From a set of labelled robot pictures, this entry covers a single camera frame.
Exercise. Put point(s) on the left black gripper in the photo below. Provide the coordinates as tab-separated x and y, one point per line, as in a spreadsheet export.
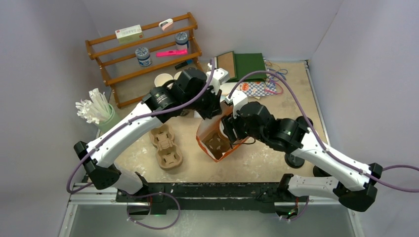
215	108

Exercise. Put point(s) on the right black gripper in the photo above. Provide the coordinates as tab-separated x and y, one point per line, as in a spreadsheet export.
230	124

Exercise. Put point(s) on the orange paper bag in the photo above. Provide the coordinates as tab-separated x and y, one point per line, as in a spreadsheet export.
207	126

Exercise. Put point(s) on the pulp cup carrier tray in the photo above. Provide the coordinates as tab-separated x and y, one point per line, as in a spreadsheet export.
168	154

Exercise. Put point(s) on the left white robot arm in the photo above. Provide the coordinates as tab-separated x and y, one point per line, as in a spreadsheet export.
193	90

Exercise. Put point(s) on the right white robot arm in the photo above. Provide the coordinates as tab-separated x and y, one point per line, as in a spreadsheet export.
349	182

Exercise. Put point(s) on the blue checkered paper bag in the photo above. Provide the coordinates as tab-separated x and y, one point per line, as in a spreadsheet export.
255	89

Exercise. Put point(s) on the right white cup stack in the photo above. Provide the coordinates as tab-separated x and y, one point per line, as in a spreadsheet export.
176	76

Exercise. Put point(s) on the white cup stack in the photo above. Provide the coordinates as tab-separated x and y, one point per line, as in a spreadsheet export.
176	76
161	79

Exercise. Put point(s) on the black cup lid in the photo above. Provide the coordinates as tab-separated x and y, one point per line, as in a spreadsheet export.
302	121
293	161

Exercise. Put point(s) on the black blue marker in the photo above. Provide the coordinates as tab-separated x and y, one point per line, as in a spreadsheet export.
183	64

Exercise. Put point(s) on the green paper bag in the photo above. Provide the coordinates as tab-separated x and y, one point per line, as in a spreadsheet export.
240	64

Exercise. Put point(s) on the left white cup stack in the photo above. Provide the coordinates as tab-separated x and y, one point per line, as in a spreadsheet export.
161	79

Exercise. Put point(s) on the pink marker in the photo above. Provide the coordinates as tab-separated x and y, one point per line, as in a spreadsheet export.
172	53

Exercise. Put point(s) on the blue white jar right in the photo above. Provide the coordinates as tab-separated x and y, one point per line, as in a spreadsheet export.
181	41

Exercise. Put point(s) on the blue white jar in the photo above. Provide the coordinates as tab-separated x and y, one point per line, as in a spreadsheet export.
143	56
181	41

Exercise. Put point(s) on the black lid stack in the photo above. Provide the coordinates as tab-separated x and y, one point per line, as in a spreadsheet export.
317	172

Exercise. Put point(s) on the blue white jar left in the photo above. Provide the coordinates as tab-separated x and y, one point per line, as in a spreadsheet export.
143	56

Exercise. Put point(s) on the white pink clip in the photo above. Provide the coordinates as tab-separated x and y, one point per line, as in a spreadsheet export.
166	25

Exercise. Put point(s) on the wooden shelf rack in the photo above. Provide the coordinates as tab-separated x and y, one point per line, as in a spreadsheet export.
118	62

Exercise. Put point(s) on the green straw holder cup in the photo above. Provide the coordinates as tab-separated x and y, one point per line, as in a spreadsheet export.
113	120

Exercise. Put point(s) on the white green box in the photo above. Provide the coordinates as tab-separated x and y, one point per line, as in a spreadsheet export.
129	34

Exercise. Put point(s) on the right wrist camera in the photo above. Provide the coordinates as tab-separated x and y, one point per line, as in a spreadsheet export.
236	101

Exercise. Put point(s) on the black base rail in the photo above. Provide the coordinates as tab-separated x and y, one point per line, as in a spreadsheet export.
161	197

